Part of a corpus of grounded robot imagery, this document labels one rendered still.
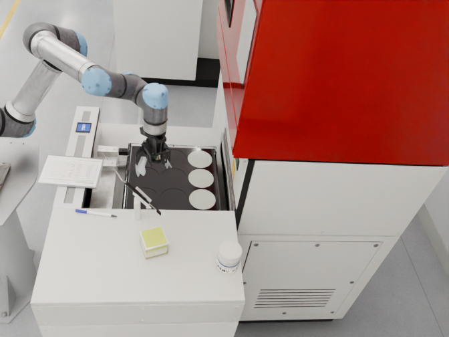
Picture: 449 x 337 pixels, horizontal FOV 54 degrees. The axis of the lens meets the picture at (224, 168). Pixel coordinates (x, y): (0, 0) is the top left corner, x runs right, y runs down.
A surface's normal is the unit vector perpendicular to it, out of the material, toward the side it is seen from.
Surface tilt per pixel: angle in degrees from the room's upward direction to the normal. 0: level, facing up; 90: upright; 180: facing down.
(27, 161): 0
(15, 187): 0
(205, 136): 0
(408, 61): 90
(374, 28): 90
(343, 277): 90
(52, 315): 90
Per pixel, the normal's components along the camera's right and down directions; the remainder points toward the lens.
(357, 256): 0.08, 0.72
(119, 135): 0.13, -0.69
